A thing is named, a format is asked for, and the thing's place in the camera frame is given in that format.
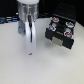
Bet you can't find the red blue kcup front right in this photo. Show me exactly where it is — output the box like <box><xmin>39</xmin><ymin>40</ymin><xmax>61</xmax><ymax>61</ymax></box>
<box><xmin>64</xmin><ymin>31</ymin><xmax>72</xmax><ymax>36</ymax></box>

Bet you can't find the black kcup holder drawer box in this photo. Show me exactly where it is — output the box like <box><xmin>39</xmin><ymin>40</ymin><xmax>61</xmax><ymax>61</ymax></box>
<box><xmin>45</xmin><ymin>10</ymin><xmax>76</xmax><ymax>49</ymax></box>

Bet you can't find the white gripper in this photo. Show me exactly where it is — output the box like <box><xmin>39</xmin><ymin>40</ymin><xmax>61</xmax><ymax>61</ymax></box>
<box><xmin>17</xmin><ymin>0</ymin><xmax>39</xmax><ymax>36</ymax></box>

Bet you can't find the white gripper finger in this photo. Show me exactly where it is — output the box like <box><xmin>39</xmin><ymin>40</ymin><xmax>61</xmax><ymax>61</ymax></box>
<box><xmin>25</xmin><ymin>16</ymin><xmax>36</xmax><ymax>53</ymax></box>

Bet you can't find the red blue kcup in drawer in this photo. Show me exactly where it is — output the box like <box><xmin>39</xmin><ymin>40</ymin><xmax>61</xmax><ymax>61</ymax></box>
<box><xmin>52</xmin><ymin>18</ymin><xmax>59</xmax><ymax>23</ymax></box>

